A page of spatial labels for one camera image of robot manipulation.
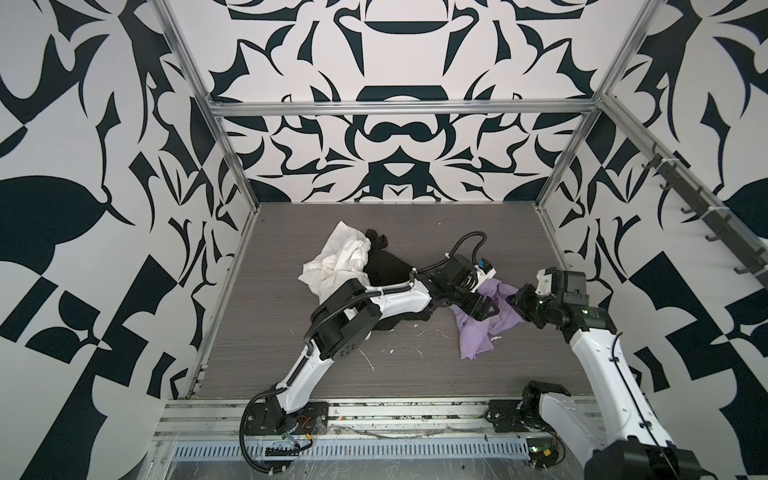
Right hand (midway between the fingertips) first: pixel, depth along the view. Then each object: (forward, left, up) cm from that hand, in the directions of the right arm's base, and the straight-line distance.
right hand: (510, 294), depth 80 cm
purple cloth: (-7, +9, -10) cm, 15 cm away
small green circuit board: (-33, -3, -15) cm, 36 cm away
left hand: (+1, +3, -4) cm, 5 cm away
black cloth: (+15, +34, -9) cm, 38 cm away
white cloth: (+13, +45, 0) cm, 47 cm away
